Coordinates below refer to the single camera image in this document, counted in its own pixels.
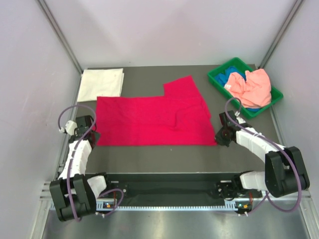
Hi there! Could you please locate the grey slotted cable duct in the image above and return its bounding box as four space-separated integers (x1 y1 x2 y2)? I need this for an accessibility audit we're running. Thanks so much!
96 199 252 212

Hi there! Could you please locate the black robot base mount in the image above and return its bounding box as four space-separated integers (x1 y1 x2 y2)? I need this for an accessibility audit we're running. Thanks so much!
107 173 262 208

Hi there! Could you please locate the blue t-shirt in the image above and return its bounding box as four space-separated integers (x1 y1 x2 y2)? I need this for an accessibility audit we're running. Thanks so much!
215 66 246 87

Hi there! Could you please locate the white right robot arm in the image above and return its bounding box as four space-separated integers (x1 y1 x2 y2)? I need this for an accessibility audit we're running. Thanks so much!
215 111 310 198

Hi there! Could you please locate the red t-shirt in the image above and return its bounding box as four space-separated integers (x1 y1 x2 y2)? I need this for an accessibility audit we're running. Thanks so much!
96 76 217 146

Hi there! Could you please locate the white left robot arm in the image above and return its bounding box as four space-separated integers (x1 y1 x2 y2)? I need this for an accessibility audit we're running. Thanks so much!
49 116 113 222

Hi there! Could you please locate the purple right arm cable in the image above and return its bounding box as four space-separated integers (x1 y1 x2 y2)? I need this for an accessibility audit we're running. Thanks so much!
224 97 304 217

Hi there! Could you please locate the aluminium frame rail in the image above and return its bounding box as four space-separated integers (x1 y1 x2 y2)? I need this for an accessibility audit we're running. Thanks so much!
40 182 52 200

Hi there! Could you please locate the folded white t-shirt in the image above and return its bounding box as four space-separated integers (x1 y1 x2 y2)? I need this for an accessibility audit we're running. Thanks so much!
77 68 125 103

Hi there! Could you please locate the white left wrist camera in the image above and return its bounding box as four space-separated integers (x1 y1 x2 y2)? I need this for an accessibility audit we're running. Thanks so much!
59 120 77 135

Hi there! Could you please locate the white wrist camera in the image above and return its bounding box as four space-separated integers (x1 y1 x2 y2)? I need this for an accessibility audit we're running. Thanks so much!
235 111 246 124
59 120 77 135

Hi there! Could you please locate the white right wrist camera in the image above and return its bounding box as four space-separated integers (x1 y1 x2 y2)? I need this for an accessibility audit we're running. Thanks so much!
235 111 246 124

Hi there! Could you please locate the salmon pink t-shirt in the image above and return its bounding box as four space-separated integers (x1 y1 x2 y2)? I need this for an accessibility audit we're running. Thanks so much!
224 69 272 109

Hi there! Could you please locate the green plastic bin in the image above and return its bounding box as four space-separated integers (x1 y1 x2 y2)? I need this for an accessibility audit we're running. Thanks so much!
207 57 283 119

